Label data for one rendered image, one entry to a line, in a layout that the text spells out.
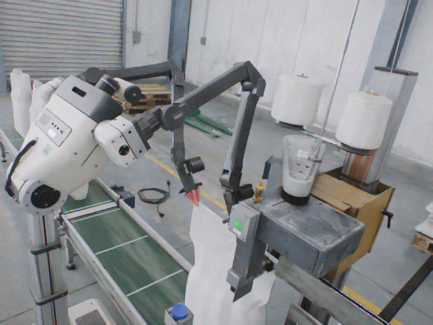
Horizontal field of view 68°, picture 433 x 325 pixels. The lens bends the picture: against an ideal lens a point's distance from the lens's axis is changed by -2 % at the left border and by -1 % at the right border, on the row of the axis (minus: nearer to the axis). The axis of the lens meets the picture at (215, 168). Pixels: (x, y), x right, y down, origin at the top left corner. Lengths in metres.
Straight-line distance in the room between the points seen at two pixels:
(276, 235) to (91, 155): 0.65
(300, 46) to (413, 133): 2.69
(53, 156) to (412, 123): 5.63
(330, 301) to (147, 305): 1.09
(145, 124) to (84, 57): 7.63
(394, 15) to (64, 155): 5.31
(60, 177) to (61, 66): 7.33
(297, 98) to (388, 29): 4.74
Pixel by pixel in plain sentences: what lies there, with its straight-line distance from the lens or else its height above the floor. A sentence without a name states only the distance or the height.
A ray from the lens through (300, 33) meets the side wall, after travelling 7.14.
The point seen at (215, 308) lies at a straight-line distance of 1.48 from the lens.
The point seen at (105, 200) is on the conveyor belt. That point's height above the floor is 0.38.
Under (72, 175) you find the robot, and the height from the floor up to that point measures 1.29.
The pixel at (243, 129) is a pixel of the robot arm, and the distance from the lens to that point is 1.26.
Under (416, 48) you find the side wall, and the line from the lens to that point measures 6.17.
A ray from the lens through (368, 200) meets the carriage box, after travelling 1.24.
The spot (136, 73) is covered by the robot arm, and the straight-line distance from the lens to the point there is 1.62.
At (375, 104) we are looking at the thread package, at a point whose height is 1.67.
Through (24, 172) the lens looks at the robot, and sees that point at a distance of 1.28.
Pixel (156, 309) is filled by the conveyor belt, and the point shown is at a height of 0.38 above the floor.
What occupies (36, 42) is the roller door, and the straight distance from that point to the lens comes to 8.30.
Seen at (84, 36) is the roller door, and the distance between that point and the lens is 8.60.
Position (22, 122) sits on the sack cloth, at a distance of 4.08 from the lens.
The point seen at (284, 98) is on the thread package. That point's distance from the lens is 1.19.
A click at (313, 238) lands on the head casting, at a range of 0.92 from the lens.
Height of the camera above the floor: 1.82
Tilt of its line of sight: 24 degrees down
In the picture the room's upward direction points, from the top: 8 degrees clockwise
